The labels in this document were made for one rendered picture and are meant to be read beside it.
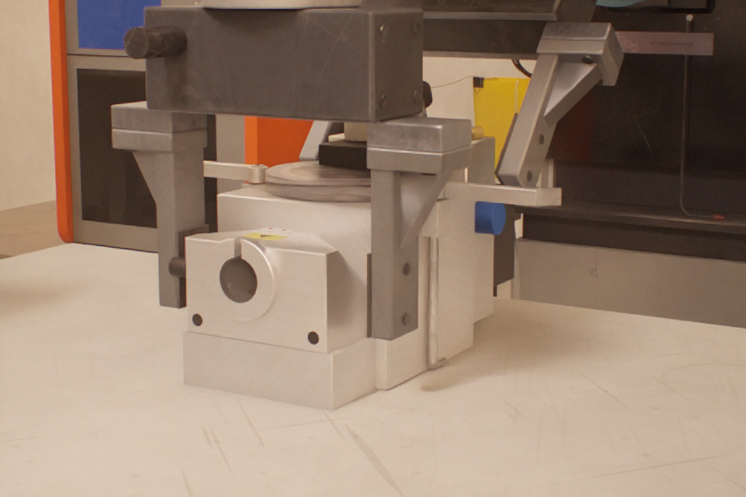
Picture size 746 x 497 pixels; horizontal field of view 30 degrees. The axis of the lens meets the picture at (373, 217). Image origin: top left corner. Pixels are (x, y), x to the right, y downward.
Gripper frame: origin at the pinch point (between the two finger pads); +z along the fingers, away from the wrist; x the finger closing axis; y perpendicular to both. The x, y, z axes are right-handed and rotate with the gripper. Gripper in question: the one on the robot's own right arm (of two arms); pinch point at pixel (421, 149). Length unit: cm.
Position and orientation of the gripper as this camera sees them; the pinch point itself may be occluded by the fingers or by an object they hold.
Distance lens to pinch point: 78.4
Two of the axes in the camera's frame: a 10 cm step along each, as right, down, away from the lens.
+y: -3.9, -5.2, -7.6
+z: -3.2, 8.5, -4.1
